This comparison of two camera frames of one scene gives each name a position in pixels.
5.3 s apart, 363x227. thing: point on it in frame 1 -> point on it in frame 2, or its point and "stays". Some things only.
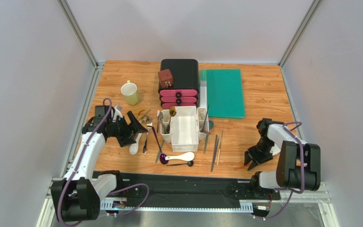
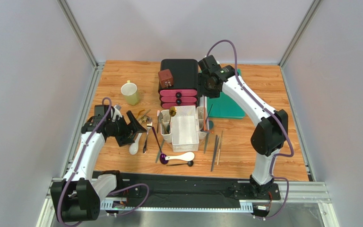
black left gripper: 135,126 stays
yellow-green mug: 130,91 stays
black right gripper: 258,155 -> 207,83
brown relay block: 166,78 stays
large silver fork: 149,124 stays
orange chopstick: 242,166 -> 204,126
